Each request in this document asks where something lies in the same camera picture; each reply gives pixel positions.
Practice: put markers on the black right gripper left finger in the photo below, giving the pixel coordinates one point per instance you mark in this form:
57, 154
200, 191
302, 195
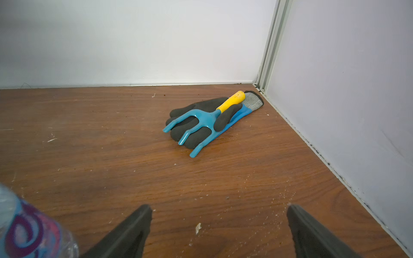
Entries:
126, 240

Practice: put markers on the blue label water bottle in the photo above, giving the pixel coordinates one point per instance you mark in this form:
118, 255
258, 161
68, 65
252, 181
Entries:
27, 232

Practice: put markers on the black blue work glove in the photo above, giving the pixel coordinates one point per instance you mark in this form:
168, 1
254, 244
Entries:
227, 119

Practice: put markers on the blue yellow garden hand rake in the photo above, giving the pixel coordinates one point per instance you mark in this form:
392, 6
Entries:
206, 119

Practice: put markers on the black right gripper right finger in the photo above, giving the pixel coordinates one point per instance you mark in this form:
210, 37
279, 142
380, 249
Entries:
312, 239

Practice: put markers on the aluminium corner frame post right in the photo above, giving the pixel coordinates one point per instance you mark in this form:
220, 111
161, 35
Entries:
279, 21

